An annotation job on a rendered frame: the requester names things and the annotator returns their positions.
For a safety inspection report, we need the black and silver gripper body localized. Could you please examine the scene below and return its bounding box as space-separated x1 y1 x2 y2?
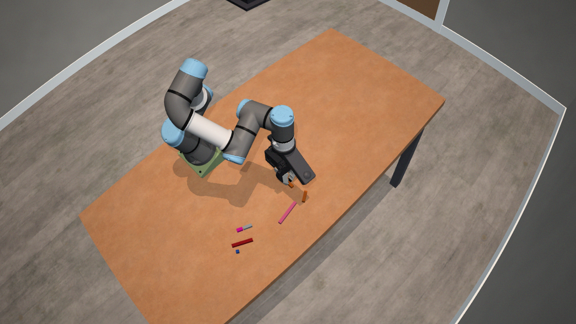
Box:
265 134 296 174

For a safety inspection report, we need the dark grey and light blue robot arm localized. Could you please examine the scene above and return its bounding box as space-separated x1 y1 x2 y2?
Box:
161 58 316 185

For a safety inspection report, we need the pink rod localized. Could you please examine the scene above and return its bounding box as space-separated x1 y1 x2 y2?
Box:
278 201 297 224

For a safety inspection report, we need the red rod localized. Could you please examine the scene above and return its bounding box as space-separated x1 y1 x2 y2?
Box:
231 238 253 248

